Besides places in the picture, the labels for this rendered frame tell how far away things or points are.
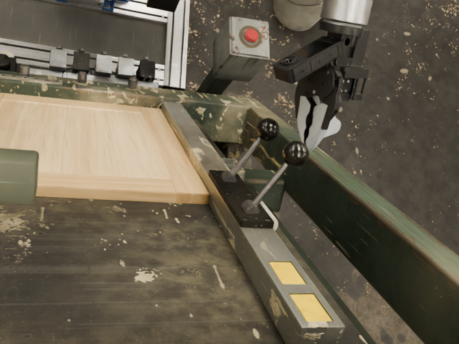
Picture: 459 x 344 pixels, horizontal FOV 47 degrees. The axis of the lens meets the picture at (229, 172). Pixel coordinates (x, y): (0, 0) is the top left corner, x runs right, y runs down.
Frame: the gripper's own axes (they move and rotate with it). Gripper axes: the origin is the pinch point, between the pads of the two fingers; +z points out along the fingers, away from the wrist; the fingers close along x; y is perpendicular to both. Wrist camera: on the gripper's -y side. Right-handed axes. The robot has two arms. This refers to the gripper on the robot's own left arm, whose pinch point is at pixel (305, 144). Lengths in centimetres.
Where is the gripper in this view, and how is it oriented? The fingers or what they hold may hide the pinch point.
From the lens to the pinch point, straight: 90.2
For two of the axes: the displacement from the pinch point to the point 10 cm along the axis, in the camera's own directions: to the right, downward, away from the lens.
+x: -5.9, -3.6, 7.2
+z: -1.7, 9.3, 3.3
